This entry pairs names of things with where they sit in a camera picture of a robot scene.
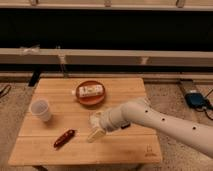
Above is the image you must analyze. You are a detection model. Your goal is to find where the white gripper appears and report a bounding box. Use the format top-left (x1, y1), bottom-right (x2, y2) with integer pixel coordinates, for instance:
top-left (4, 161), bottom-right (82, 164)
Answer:
top-left (89, 109), bottom-right (117, 132)

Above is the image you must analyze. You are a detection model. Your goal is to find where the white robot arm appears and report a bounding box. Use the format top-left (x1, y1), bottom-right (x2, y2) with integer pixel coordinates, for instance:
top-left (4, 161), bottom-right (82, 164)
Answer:
top-left (87, 98), bottom-right (213, 158)

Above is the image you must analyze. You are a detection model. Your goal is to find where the orange round plate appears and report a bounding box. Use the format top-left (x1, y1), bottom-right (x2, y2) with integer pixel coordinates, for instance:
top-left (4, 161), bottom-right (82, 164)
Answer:
top-left (75, 80), bottom-right (106, 106)

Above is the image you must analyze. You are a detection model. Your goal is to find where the white tube on plate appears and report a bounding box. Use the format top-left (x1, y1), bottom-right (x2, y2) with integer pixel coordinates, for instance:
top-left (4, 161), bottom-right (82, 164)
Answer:
top-left (72, 85), bottom-right (103, 97)

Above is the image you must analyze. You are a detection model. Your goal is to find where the black rectangular red-topped object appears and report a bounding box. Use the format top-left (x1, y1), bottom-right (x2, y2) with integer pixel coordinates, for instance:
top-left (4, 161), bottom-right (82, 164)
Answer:
top-left (121, 123), bottom-right (131, 129)

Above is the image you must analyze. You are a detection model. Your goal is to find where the red brown oblong object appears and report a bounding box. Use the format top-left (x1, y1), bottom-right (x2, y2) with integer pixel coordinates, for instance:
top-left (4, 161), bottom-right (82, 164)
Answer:
top-left (53, 129), bottom-right (75, 148)

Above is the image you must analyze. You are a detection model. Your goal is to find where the wooden table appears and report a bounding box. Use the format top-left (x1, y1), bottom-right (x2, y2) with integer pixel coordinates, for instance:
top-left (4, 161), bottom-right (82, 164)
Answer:
top-left (9, 78), bottom-right (162, 166)

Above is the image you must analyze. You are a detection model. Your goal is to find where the blue device on floor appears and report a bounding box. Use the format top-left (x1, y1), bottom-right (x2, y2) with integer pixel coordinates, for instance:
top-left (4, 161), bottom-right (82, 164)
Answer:
top-left (184, 93), bottom-right (210, 108)

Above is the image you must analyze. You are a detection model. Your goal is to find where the long grey metal beam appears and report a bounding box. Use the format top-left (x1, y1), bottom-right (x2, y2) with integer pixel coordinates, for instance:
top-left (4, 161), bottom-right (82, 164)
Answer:
top-left (0, 48), bottom-right (213, 67)

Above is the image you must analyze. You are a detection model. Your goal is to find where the black bracket under beam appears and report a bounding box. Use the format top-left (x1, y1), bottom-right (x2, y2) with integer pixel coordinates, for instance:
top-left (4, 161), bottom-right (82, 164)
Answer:
top-left (28, 67), bottom-right (41, 87)

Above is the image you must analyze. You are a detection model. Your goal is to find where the black cable right floor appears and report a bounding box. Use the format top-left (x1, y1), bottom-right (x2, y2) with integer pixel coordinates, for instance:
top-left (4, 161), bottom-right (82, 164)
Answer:
top-left (195, 88), bottom-right (213, 121)

